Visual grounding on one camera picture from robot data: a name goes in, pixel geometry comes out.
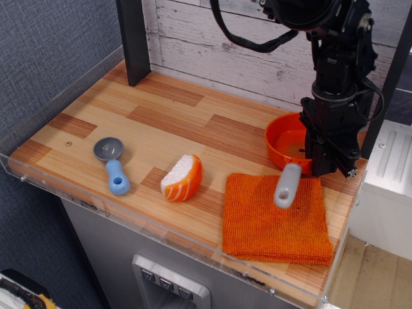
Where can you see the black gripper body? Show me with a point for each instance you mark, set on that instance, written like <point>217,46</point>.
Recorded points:
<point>337,126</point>

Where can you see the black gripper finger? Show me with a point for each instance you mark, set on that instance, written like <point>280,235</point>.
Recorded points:
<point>322,160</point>
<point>310,144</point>

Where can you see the orange pan with grey handle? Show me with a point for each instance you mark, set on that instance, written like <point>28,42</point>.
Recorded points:
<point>285,140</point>

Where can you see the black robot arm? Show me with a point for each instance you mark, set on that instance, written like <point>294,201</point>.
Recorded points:
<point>342,94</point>

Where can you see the orange folded cloth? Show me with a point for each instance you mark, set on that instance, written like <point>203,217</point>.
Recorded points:
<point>254,228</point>

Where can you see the white toy sink unit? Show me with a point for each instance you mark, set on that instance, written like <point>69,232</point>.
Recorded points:
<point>382,213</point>

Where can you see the toy salmon sushi piece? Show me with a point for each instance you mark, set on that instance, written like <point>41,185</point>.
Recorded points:
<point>183,180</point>

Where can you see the grey blue toy scoop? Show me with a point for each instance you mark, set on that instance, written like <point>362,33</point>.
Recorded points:
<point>109,150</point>

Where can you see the silver dispenser button panel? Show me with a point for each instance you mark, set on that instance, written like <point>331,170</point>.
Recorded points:
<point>161,287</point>

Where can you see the clear acrylic table guard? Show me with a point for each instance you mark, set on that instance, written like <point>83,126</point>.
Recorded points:
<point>158,121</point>

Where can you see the grey toy fridge cabinet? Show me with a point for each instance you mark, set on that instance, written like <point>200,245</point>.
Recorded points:
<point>110,247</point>

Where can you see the black yellow bag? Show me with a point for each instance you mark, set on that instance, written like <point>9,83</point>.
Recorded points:
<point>19,291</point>

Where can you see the black right frame post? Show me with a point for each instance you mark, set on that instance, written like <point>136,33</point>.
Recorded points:
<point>391,37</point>

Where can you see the black frame post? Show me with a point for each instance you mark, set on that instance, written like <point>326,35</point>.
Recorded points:
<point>134,40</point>
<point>391,37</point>

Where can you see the black left frame post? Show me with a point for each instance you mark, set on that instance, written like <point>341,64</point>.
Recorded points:
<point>134,40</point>

